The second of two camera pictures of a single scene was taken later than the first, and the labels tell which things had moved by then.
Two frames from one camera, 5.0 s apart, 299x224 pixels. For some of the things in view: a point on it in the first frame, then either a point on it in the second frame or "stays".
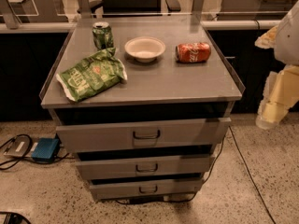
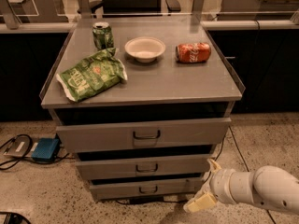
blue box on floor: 47,149 stays
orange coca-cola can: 192,52 stays
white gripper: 288,39 → 221,185
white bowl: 145,49 stays
